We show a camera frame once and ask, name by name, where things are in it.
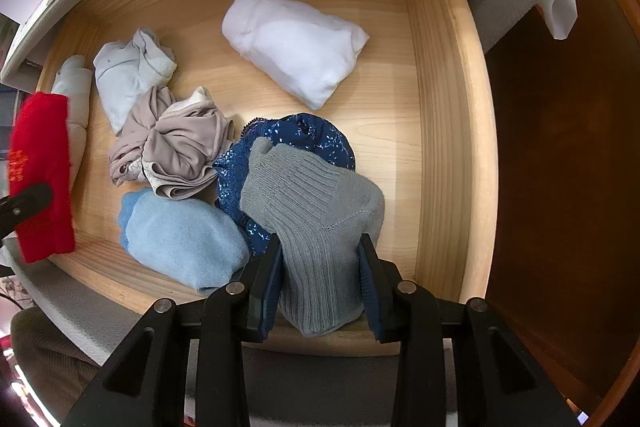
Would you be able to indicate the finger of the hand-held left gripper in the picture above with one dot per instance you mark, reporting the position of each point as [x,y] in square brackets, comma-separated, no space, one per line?
[27,204]

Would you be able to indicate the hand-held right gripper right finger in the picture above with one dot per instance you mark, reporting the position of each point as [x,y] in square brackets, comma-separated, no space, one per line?
[372,307]

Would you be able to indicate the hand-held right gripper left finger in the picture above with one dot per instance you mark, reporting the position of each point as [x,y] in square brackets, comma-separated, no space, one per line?
[262,287]

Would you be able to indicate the red sock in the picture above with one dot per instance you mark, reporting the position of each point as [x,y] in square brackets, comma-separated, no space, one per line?
[42,142]

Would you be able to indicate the grey knit sock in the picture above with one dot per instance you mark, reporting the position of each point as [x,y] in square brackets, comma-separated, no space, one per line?
[310,217]

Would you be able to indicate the light blue sock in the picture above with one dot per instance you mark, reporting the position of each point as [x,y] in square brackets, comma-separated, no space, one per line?
[180,237]

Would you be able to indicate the cream cloth roll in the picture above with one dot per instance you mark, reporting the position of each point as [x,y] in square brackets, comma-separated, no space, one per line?
[75,82]

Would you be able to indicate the wooden drawer with grey front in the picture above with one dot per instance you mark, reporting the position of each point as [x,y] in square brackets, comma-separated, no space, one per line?
[390,157]

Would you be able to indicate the navy floral underwear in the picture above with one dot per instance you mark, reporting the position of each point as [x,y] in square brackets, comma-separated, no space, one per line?
[310,137]

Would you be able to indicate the light grey underwear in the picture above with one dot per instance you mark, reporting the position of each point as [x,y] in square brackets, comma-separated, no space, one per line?
[120,77]

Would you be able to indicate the beige underwear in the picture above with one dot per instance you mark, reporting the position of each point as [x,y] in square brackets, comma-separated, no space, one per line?
[175,147]

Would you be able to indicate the white cloth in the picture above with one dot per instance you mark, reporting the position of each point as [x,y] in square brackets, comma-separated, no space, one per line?
[290,47]

